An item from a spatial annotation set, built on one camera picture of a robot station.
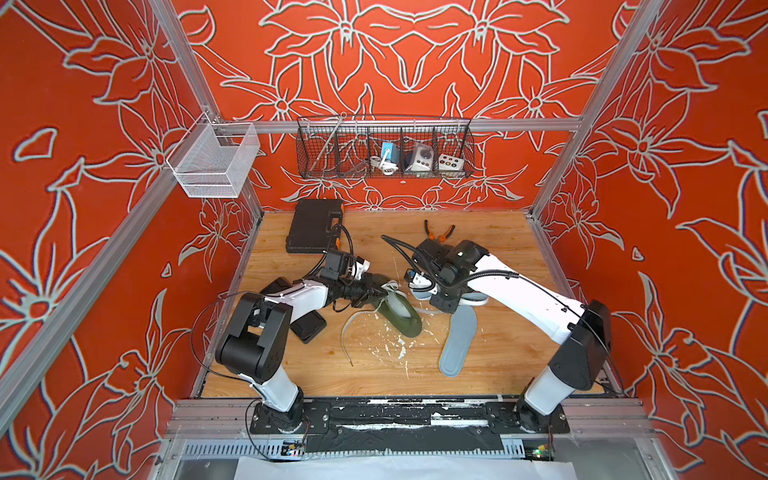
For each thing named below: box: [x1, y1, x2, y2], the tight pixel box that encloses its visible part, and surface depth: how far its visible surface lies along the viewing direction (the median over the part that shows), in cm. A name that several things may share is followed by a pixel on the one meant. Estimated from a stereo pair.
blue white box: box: [381, 142, 400, 163], surface depth 85 cm
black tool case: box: [286, 199, 343, 253], surface depth 116 cm
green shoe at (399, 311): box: [373, 291, 423, 338], surface depth 87 cm
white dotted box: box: [438, 154, 465, 171], surface depth 96 cm
